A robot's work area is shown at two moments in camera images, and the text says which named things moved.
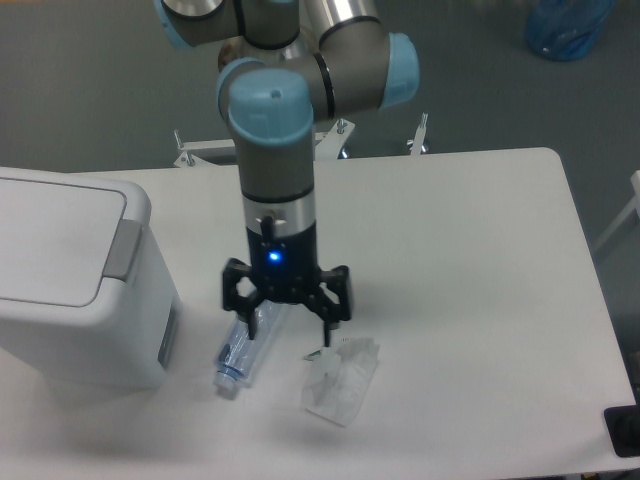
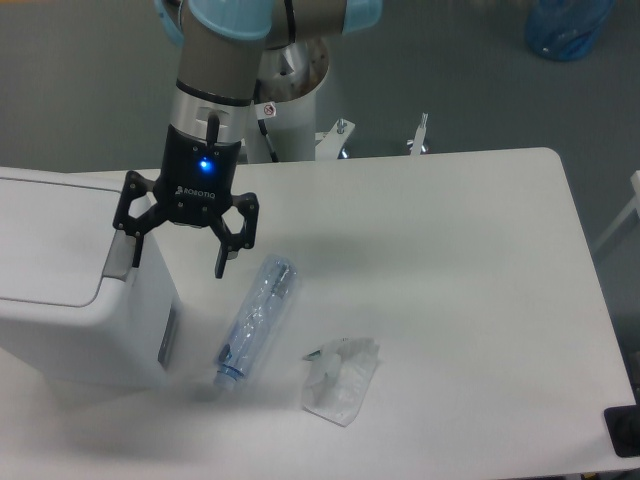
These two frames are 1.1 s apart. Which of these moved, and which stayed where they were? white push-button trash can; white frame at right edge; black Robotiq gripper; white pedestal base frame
Moved: black Robotiq gripper
Stayed: white frame at right edge; white push-button trash can; white pedestal base frame
